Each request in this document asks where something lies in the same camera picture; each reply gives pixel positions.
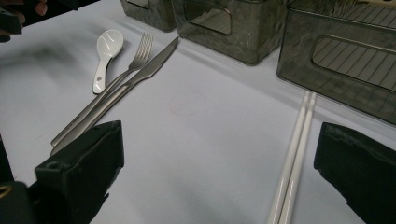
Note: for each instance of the silver metal knife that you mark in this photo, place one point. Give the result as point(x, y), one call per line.
point(149, 70)

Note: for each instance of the white ceramic spoon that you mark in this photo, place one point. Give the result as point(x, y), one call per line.
point(109, 43)

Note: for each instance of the white chopstick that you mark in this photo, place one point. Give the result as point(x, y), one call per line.
point(301, 149)

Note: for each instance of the silver metal fork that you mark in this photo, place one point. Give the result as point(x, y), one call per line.
point(141, 59)

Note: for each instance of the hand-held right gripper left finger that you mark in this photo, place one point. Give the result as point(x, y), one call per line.
point(81, 165)

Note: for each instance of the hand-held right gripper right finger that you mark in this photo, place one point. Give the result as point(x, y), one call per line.
point(361, 168)

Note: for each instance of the white chopsticks pair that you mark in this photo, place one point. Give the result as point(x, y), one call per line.
point(293, 149)

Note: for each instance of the smoky clear plastic bin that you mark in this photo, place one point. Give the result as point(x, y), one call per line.
point(299, 68)
point(149, 18)
point(249, 46)

